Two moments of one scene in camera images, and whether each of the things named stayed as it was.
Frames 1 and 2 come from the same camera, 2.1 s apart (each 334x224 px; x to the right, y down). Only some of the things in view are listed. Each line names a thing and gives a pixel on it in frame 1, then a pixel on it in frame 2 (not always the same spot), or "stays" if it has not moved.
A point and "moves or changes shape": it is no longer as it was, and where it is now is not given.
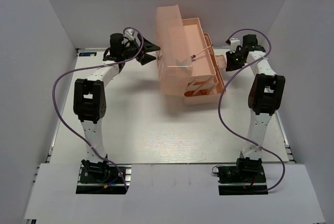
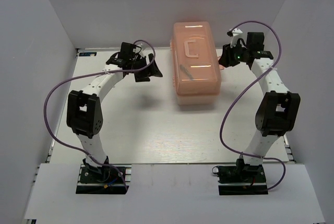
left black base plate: x=104 y=179 stays
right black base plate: x=241 y=180 stays
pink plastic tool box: x=188 y=67 moves or changes shape
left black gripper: x=148 y=46 → x=153 y=70
